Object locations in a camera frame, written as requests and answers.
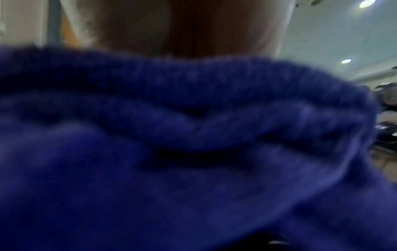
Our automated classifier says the purple cleaning cloth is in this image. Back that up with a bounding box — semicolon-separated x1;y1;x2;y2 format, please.
0;43;397;251

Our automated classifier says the person's right hand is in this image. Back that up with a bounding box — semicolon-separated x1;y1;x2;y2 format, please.
58;0;296;60

